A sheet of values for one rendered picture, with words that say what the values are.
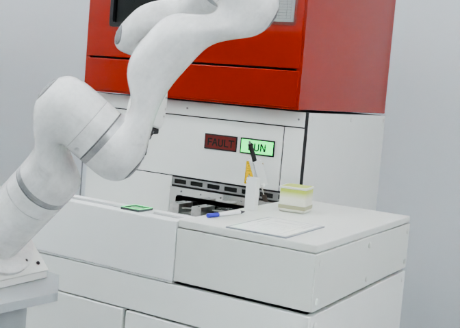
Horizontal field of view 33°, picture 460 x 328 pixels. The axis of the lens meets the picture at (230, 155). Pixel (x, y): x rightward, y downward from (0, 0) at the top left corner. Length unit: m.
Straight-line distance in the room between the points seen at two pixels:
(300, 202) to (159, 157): 0.70
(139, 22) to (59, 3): 3.12
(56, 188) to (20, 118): 3.54
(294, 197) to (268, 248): 0.37
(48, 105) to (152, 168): 1.14
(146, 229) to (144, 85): 0.47
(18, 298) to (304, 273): 0.58
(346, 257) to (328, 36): 0.86
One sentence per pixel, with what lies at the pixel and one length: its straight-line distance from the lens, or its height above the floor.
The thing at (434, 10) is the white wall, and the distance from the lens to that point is 3.76.
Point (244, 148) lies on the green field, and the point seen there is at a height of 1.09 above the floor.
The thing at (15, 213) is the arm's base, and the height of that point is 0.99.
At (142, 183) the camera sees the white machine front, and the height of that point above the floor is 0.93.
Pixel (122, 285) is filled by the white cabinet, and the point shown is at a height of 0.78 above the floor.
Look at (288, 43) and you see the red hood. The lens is 2.29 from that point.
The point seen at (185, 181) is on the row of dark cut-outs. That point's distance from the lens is 2.53.
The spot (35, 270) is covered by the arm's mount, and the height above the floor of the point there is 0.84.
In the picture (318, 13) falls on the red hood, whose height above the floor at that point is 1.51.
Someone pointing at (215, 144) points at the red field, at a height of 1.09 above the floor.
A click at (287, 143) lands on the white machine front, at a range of 2.34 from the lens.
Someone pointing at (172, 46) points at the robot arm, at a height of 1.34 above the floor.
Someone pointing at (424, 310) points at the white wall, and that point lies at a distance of 3.83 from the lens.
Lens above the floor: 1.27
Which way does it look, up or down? 5 degrees down
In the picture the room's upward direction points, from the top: 5 degrees clockwise
